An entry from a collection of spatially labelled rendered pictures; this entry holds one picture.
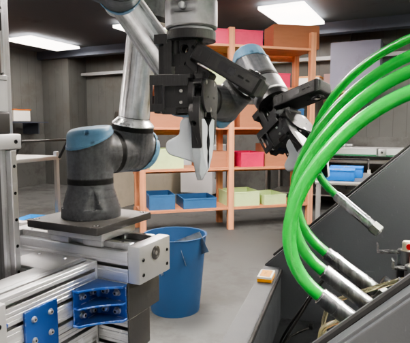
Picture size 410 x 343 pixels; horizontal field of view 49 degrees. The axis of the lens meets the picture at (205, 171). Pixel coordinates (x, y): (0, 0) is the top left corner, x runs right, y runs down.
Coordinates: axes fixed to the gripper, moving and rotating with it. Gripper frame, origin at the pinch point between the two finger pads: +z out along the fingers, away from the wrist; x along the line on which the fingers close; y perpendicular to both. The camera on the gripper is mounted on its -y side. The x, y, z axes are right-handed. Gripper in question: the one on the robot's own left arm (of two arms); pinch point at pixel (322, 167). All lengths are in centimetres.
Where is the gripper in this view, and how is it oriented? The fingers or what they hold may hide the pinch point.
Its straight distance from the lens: 82.2
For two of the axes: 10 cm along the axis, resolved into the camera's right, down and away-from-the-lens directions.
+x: -7.8, -1.6, -6.1
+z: 2.9, 7.7, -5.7
